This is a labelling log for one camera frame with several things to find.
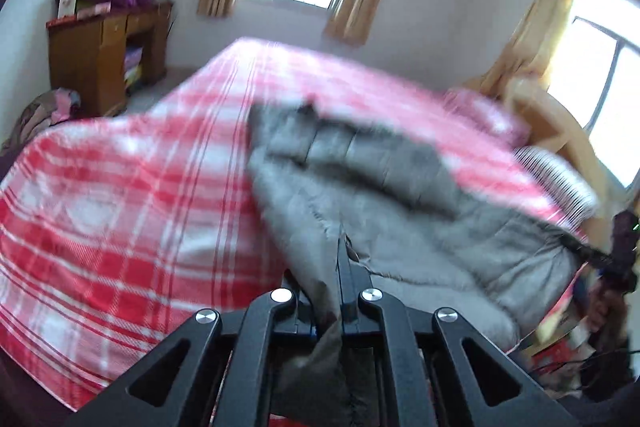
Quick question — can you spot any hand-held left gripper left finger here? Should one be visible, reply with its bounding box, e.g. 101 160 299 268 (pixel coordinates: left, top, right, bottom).
62 272 318 427

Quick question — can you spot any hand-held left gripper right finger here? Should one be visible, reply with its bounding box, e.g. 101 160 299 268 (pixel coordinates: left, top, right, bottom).
336 234 568 427

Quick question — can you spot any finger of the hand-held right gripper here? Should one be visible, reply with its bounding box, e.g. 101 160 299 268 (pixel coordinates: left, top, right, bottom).
562 234 615 270

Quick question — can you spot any gray puffer jacket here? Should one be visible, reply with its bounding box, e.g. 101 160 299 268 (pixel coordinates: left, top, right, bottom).
247 99 601 427

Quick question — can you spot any pile of clothes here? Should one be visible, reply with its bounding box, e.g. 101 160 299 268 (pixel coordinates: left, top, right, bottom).
0 88 83 152

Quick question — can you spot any person's right hand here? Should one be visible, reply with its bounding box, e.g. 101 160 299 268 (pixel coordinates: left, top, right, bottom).
585 282 629 334

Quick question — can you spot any striped pillow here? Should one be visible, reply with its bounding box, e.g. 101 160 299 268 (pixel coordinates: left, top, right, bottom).
515 146 598 228

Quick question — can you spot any wooden headboard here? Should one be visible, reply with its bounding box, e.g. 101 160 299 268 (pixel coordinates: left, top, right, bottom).
460 74 626 258

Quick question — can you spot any large dark-framed window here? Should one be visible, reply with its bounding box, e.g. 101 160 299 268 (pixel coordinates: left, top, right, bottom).
545 0 640 190

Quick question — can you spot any pink folded quilt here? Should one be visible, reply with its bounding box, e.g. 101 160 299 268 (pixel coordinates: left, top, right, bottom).
445 87 531 148

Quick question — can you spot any bed with red plaid sheet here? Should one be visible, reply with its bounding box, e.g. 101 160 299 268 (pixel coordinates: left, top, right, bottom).
0 36 596 413

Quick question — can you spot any long beige curtain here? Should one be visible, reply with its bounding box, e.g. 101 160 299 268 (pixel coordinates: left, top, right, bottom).
482 0 586 100

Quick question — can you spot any wooden desk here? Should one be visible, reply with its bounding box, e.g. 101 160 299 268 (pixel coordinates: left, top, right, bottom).
46 1 175 118

